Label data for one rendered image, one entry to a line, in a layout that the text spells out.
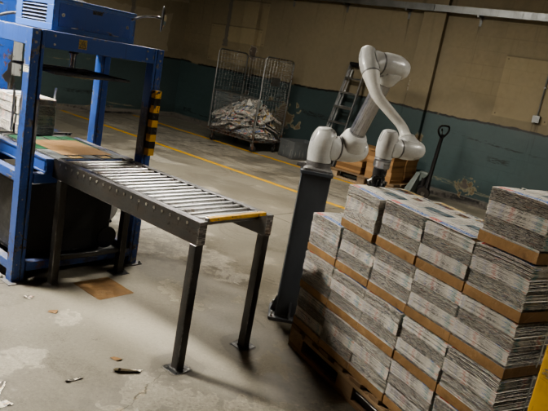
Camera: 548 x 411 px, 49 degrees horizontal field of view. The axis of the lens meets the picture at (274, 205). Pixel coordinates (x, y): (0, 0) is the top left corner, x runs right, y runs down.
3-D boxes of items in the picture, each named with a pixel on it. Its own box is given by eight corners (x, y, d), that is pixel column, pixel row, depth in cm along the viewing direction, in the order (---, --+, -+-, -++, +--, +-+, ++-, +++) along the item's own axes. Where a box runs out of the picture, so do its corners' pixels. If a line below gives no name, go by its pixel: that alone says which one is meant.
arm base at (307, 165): (296, 164, 392) (298, 155, 391) (330, 170, 392) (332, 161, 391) (296, 168, 374) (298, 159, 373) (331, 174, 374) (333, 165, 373)
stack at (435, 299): (338, 338, 383) (367, 213, 364) (475, 455, 285) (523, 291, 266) (286, 342, 364) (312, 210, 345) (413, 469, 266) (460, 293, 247)
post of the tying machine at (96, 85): (90, 238, 484) (114, 40, 450) (81, 239, 478) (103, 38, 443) (85, 234, 490) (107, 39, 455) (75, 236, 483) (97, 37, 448)
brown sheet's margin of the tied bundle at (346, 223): (364, 225, 330) (365, 218, 329) (396, 243, 305) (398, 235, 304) (339, 224, 322) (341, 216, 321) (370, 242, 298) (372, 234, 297)
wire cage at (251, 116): (279, 152, 1141) (296, 61, 1103) (249, 152, 1078) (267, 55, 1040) (234, 139, 1215) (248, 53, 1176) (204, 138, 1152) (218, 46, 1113)
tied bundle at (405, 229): (431, 245, 316) (442, 203, 311) (473, 267, 291) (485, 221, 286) (374, 245, 298) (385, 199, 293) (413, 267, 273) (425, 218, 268)
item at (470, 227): (482, 220, 286) (483, 218, 286) (532, 240, 262) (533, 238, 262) (425, 218, 267) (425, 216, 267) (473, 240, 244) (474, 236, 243)
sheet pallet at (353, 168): (416, 192, 989) (424, 158, 976) (391, 194, 925) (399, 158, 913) (355, 174, 1061) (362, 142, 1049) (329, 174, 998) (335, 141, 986)
